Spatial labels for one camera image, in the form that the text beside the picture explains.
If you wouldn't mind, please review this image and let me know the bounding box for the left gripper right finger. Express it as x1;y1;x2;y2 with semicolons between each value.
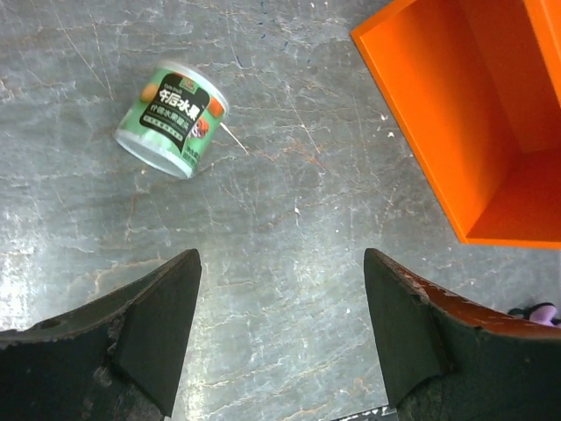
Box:
364;248;560;420

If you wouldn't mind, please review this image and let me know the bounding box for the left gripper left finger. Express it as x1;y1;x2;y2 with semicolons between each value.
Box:
1;249;202;420

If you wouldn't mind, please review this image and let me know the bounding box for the green label can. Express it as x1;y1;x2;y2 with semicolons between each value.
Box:
115;59;229;179

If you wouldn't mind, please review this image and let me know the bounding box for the orange shelf cabinet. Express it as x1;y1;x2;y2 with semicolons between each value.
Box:
351;1;560;249

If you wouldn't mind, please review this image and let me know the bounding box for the purple cloth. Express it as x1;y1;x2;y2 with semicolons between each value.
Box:
508;303;560;328

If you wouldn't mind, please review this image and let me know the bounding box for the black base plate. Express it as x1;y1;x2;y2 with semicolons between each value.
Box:
333;405;399;421

